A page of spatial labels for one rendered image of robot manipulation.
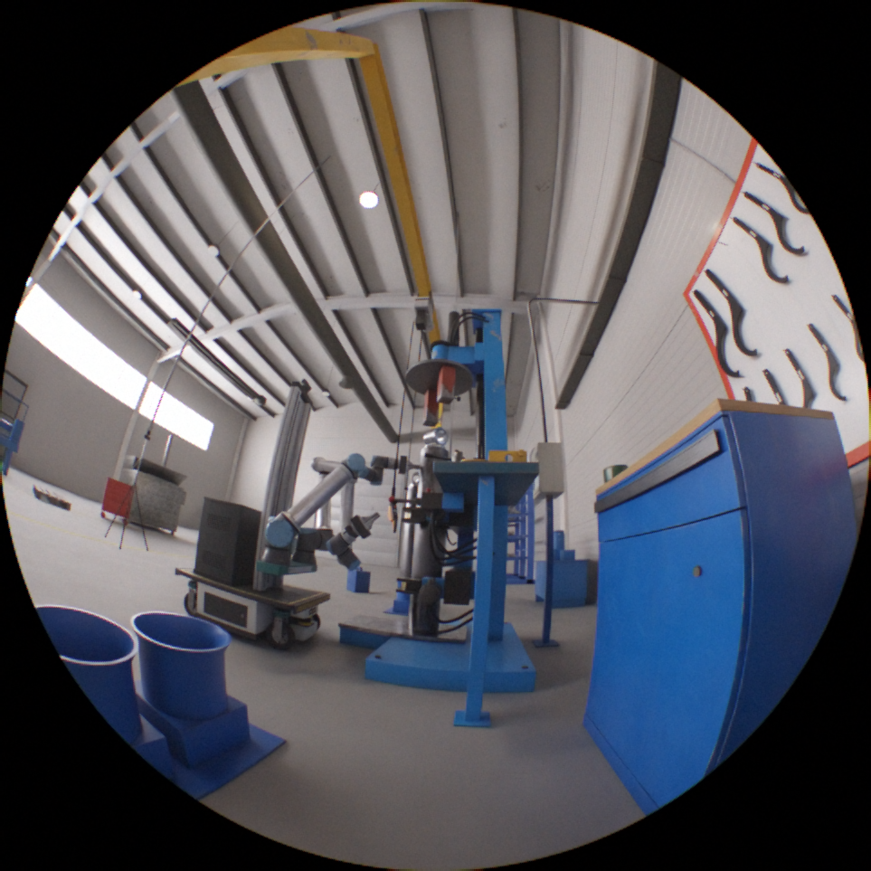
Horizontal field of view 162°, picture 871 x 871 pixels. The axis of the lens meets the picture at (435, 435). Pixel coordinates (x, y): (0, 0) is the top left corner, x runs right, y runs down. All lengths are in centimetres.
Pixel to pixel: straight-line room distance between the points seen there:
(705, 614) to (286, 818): 97
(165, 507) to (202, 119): 851
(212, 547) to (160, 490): 709
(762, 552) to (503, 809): 80
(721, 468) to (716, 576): 20
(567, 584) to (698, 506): 357
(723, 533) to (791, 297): 150
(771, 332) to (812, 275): 43
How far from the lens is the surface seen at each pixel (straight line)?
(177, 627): 112
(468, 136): 657
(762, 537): 64
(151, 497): 907
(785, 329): 195
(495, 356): 261
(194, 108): 622
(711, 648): 69
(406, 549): 349
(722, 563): 64
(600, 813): 98
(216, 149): 616
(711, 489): 66
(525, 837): 90
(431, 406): 264
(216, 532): 215
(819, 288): 186
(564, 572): 415
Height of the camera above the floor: 70
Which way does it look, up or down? 22 degrees up
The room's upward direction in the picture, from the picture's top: 4 degrees clockwise
